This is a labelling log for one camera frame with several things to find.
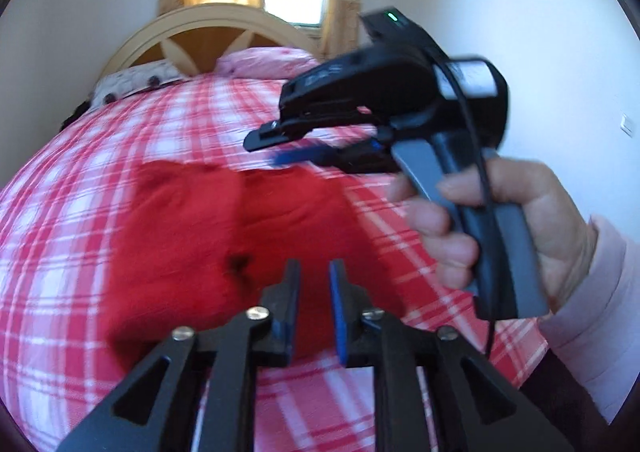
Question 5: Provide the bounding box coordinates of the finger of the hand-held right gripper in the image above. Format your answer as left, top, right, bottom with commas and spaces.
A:
243, 109, 388, 153
270, 139, 401, 175

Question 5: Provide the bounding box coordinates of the person's right hand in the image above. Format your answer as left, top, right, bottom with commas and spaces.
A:
387, 157, 598, 300

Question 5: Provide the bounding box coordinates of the person's dark clothing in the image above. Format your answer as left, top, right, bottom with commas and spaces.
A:
520, 347, 618, 452

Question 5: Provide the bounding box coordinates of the grey patterned pillow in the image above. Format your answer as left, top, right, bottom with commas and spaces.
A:
90, 59, 183, 107

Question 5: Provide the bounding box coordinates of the red knitted sweater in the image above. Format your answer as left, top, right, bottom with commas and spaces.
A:
107, 159, 408, 363

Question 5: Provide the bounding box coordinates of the person's right forearm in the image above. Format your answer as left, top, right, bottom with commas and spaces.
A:
537, 214, 640, 425

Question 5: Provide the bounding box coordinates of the red plaid bed sheet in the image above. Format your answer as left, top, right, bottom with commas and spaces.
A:
0, 74, 551, 452

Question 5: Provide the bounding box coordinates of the cream wooden headboard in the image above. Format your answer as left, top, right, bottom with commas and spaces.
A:
100, 3, 323, 80

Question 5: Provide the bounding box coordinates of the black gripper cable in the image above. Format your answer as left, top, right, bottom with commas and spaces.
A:
427, 59, 498, 360

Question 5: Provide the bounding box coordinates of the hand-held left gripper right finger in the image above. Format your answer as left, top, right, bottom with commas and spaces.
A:
327, 259, 576, 452

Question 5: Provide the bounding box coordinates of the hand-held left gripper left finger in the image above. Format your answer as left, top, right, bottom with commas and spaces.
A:
57, 259, 302, 452

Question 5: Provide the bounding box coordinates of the dark cloth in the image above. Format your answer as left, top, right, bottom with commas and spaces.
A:
59, 102, 91, 130

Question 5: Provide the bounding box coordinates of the pink pillow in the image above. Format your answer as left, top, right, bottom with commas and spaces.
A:
216, 46, 321, 78

